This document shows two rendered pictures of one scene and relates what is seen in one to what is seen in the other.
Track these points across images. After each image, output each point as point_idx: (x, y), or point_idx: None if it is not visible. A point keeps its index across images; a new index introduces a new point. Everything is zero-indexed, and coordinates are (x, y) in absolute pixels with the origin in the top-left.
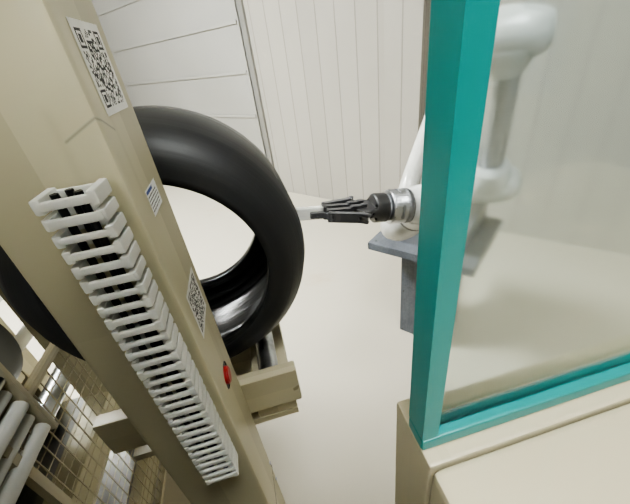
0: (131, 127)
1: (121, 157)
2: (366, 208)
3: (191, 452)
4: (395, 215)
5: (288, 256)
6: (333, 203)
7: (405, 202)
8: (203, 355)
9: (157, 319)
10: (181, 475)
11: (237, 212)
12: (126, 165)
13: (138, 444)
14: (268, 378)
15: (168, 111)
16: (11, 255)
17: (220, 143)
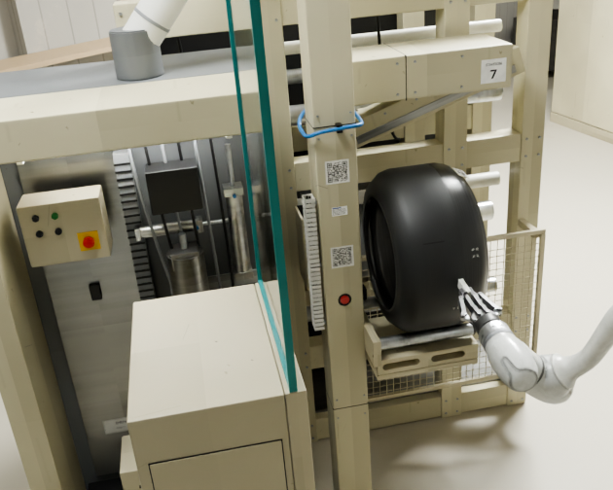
0: (344, 188)
1: (323, 195)
2: (475, 315)
3: (310, 300)
4: (479, 336)
5: (402, 286)
6: (484, 299)
7: (485, 333)
8: (325, 271)
9: (308, 241)
10: None
11: (392, 243)
12: (324, 198)
13: None
14: (368, 334)
15: (430, 181)
16: None
17: (405, 209)
